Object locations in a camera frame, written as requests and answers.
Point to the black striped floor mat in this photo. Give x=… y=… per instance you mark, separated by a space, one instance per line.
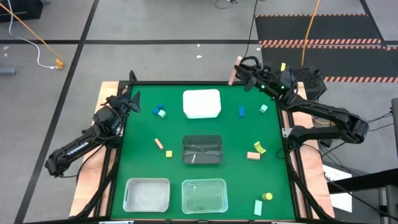
x=342 y=28

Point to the grey post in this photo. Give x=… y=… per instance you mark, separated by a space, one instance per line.
x=395 y=124

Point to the mint green cube block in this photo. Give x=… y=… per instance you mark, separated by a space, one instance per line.
x=263 y=108
x=162 y=114

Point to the yellow arch block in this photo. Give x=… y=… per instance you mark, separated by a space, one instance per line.
x=259 y=147

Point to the black cabinet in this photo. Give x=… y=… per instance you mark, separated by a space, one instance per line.
x=18 y=11

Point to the blue rectangular block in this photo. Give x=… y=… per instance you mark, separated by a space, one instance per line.
x=241 y=111

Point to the green table mat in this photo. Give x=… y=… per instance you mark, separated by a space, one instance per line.
x=217 y=127

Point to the grey flat floor object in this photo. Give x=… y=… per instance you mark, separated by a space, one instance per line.
x=7 y=70

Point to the pink wooden strip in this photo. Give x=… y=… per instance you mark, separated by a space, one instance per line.
x=232 y=76

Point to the black perforated box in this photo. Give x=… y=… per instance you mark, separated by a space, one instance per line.
x=311 y=77

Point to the small blue block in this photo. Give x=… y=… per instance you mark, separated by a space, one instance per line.
x=155 y=111
x=160 y=106

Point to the thick pink rectangular block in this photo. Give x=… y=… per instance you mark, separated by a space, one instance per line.
x=253 y=155

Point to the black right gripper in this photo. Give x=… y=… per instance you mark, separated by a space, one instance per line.
x=267 y=81

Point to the small yellow tag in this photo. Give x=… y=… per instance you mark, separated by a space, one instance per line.
x=283 y=66

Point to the white box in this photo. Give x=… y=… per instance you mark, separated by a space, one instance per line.
x=340 y=199

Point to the mint green rectangular block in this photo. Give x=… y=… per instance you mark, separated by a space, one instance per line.
x=258 y=208

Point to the thin pink rectangular block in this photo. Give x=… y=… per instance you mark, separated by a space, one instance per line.
x=159 y=143

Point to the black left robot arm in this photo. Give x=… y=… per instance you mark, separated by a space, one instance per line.
x=74 y=149

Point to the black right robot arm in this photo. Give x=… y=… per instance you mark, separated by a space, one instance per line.
x=326 y=112

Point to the black side desk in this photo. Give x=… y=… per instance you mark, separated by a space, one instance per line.
x=373 y=179

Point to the yellow cylinder block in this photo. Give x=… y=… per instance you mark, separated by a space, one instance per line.
x=267 y=196

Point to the white opaque plastic bin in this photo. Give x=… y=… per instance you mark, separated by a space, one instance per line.
x=202 y=104

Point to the dark smoky plastic bin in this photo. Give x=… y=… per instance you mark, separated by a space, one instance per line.
x=202 y=149

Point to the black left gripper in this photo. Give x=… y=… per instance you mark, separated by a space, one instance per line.
x=119 y=105

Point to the frosted white plastic bin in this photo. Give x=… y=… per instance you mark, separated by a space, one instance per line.
x=146 y=196

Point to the clear plastic bin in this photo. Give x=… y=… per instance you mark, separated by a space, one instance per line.
x=203 y=196

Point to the yellow cube block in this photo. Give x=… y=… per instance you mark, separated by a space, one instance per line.
x=168 y=153

